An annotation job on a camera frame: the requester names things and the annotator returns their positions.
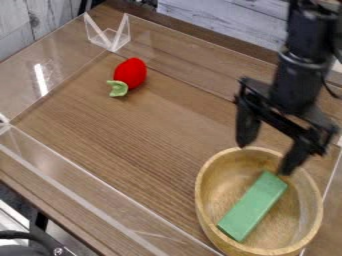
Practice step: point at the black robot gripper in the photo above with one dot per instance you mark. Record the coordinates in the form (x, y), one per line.
(286, 105)

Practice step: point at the green rectangular block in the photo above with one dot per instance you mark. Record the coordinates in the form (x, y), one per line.
(251, 208)

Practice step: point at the brown wooden bowl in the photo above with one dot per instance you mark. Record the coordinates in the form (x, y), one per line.
(292, 221)

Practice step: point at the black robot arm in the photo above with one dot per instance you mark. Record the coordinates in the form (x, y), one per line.
(314, 31)

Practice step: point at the red plush strawberry toy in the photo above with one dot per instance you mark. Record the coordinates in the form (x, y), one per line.
(129, 75)

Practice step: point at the black table leg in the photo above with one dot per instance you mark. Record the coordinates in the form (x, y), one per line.
(37, 225)

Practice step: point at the clear acrylic tray wall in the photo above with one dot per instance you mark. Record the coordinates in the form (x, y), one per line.
(108, 163)

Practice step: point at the clear acrylic corner bracket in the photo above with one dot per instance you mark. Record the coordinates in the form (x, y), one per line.
(109, 39)

